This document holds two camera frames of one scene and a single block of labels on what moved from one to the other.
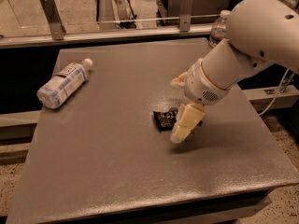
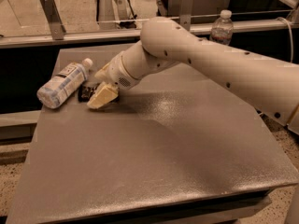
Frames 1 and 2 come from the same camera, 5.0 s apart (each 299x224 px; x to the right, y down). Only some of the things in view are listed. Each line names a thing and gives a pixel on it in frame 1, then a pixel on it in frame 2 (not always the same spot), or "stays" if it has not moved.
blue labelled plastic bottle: (51, 94) stays
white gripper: (200, 85) → (118, 73)
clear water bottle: (219, 28) stays
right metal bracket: (186, 7) stays
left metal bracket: (58, 29) stays
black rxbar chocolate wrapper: (164, 119) → (86, 91)
